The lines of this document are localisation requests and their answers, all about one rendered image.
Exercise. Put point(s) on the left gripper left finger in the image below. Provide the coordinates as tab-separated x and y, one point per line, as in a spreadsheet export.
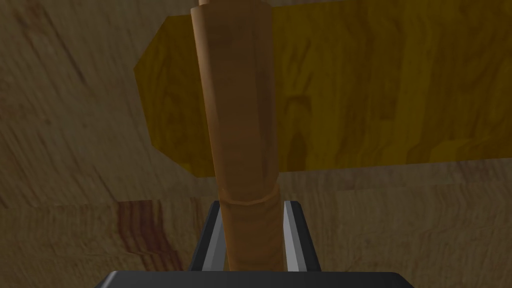
211	244

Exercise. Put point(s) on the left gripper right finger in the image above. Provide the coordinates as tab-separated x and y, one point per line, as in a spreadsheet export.
296	240

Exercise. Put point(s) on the brown wooden rolling pin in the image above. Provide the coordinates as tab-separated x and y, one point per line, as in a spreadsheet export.
240	120

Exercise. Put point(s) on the yellow wooden cutting board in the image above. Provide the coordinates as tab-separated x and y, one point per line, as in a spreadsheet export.
380	88

